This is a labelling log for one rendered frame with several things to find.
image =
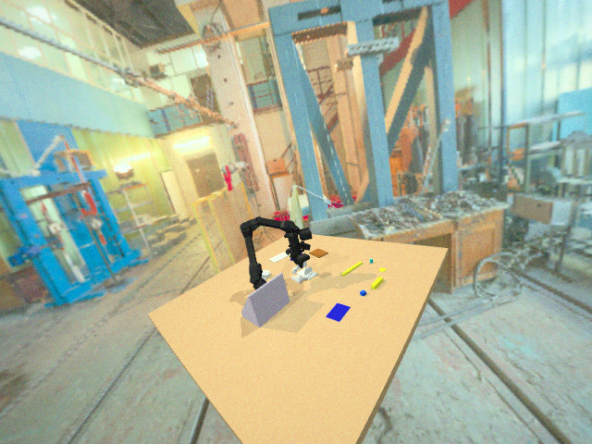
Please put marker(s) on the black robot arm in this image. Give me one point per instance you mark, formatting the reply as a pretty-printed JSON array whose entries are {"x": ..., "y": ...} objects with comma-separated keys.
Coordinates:
[{"x": 292, "y": 232}]

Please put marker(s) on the yellow long bar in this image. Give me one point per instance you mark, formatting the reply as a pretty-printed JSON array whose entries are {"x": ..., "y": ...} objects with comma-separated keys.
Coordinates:
[{"x": 351, "y": 269}]

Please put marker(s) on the yellow rectangular block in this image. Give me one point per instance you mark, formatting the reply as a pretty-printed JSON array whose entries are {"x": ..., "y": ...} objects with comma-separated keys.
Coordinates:
[{"x": 376, "y": 283}]

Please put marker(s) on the orange flat plate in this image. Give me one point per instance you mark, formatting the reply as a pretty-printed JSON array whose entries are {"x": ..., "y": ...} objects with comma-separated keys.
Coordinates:
[{"x": 318, "y": 253}]

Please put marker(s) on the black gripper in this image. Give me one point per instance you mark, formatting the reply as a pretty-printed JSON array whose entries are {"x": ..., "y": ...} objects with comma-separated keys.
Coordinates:
[{"x": 296, "y": 254}]

